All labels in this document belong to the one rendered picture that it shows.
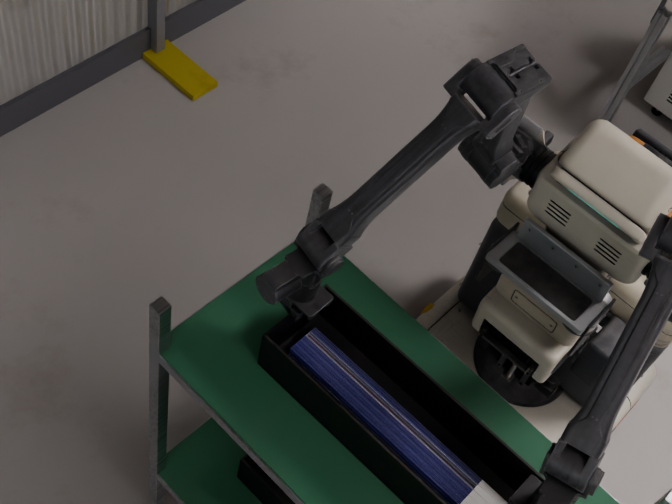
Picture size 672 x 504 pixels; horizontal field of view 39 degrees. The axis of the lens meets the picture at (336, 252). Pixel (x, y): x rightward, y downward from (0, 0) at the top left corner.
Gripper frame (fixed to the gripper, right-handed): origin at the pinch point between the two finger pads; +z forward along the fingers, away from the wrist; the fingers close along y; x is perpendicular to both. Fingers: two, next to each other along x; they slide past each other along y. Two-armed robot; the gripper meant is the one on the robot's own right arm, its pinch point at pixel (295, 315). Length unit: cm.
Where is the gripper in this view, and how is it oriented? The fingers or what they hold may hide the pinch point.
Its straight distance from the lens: 183.5
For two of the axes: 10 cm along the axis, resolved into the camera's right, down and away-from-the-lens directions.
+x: 6.7, -5.3, 5.2
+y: 7.2, 6.3, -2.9
